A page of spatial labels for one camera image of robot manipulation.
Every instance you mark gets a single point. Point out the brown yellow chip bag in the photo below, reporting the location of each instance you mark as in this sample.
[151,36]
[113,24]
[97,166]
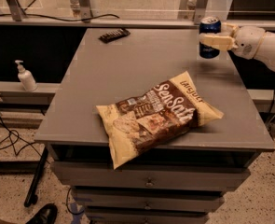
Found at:
[167,110]

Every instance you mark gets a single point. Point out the grey drawer cabinet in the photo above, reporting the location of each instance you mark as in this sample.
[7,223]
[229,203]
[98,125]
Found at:
[179,181]

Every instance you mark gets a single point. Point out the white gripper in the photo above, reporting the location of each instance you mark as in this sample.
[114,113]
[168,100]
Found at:
[246,43]

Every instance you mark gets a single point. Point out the dark candy bar wrapper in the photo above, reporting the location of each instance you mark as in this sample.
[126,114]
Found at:
[114,35]

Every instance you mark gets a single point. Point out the metal frame rail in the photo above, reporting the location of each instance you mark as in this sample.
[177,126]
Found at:
[114,22]

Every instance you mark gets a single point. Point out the blue pepsi can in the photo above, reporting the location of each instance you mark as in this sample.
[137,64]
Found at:
[209,25]

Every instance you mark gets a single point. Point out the black stand leg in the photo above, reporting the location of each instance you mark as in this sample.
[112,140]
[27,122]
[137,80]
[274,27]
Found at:
[31,197]

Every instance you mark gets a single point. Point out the white pump lotion bottle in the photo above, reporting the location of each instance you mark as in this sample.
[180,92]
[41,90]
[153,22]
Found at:
[25,77]

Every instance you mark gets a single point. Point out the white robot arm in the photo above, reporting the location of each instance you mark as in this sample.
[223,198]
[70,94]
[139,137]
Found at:
[266,50]

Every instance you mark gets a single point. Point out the black shoe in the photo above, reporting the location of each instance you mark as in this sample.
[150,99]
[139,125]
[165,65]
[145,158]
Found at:
[46,215]

